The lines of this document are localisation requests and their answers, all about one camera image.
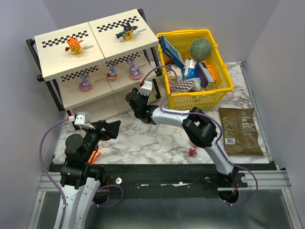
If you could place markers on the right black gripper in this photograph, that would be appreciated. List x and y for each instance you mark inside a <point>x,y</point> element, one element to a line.
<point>137,100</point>

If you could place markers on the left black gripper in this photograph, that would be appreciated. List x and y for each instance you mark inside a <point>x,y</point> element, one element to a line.
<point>105,130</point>

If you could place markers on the purple bunny donut toy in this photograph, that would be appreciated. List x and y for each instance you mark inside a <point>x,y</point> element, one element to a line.
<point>136,73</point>

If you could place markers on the purple creature pink donut toy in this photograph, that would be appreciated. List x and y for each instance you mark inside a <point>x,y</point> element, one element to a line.
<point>85,84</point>

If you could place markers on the purple bunny orange cup toy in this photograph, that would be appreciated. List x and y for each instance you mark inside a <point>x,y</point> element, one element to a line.
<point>112,74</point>

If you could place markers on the black yellow bat toy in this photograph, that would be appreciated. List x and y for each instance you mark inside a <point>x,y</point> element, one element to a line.
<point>127,32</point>

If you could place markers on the orange dragon toy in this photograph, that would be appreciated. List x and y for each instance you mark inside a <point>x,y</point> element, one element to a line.
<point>74,45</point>

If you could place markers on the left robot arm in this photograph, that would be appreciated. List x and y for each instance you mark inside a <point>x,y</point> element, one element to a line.
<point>80,180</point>

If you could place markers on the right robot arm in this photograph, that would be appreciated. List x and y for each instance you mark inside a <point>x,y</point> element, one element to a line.
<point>199,127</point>

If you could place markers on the beige three-tier shelf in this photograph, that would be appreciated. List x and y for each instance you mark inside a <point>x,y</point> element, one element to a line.
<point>61,70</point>

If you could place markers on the orange Scrub Daddy box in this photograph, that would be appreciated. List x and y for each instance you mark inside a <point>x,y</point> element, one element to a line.
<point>95,156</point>

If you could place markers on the cream paper roll pack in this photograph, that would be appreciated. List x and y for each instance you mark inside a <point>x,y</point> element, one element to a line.
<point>174,74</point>

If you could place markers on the striped pink grey sponge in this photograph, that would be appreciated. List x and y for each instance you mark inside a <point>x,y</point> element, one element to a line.
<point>181,86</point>

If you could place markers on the blue white pouch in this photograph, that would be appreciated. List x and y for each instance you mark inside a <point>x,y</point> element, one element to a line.
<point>189,69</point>

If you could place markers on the yellow plastic basket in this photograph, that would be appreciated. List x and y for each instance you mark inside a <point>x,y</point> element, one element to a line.
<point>206,99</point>

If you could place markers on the small red pink toy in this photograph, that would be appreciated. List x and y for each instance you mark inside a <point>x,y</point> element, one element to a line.
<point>193,150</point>

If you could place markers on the blue Harry's box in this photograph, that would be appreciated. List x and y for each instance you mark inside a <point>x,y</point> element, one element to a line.
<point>171,52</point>

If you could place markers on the dark purple box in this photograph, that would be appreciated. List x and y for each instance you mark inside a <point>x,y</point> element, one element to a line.
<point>207,80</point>

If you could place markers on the green textured ball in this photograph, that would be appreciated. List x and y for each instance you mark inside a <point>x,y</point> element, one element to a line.
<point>200,49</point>

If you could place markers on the brown coffee bag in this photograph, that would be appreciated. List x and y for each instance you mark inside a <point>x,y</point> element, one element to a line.
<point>240,133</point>

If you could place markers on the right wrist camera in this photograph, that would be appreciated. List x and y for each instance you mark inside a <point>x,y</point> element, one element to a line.
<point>146,88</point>

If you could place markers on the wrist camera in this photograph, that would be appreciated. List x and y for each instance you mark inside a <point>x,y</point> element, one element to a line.
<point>82,120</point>
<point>146,88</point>

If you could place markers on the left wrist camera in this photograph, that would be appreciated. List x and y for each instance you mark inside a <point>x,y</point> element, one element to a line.
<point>82,120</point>

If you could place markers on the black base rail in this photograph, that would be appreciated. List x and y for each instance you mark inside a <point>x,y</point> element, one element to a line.
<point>164,181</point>

